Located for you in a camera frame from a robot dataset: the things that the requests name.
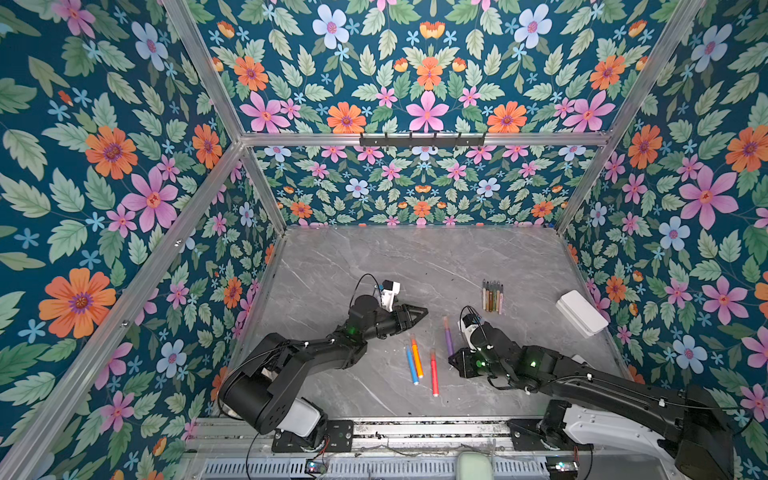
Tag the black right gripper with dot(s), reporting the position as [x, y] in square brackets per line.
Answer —
[462, 364]

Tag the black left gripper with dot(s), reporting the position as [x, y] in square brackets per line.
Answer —
[401, 317]

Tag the orange highlighter pen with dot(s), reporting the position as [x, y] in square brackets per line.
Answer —
[417, 364]

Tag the purple highlighter pen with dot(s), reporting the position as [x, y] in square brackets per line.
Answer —
[448, 336]

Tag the blue highlighter pen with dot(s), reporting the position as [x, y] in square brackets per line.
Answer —
[412, 367]

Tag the red highlighter pen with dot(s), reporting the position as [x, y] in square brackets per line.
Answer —
[434, 374]

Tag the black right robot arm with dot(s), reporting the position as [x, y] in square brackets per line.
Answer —
[693, 429]

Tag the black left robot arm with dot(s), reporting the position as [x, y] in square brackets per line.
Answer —
[264, 390]

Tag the white rectangular box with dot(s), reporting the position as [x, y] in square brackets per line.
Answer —
[582, 315]

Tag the pale green rounded object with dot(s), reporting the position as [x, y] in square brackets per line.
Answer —
[473, 466]

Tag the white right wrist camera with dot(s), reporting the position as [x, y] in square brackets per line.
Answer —
[469, 323]

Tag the black hook rail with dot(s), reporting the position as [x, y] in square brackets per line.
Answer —
[438, 140]

